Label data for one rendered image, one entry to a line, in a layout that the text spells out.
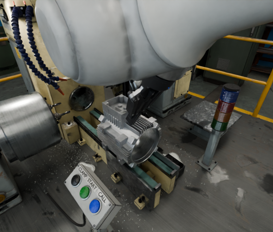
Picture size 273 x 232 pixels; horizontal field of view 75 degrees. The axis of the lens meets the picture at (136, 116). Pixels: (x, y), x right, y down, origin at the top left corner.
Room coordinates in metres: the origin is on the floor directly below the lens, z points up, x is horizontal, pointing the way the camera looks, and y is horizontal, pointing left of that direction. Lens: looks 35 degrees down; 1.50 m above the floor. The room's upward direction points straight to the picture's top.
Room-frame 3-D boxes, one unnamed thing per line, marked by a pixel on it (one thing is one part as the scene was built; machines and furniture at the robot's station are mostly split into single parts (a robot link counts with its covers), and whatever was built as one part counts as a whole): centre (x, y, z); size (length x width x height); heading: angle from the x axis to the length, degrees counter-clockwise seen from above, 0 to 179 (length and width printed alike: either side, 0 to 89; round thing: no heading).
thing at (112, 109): (0.60, 0.06, 1.11); 0.12 x 0.11 x 0.07; 44
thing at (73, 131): (0.77, 0.37, 0.86); 0.07 x 0.06 x 0.12; 132
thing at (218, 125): (0.60, -0.35, 1.05); 0.06 x 0.06 x 0.04
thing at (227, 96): (0.60, -0.35, 1.19); 0.06 x 0.06 x 0.04
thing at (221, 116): (0.60, -0.35, 1.10); 0.06 x 0.06 x 0.04
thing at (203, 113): (0.85, -0.43, 0.86); 0.27 x 0.24 x 0.12; 132
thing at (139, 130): (0.57, 0.03, 1.02); 0.20 x 0.19 x 0.19; 44
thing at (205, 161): (0.60, -0.35, 1.01); 0.08 x 0.08 x 0.42; 42
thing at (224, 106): (0.60, -0.35, 1.14); 0.06 x 0.06 x 0.04
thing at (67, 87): (0.91, 0.34, 0.97); 0.30 x 0.11 x 0.34; 132
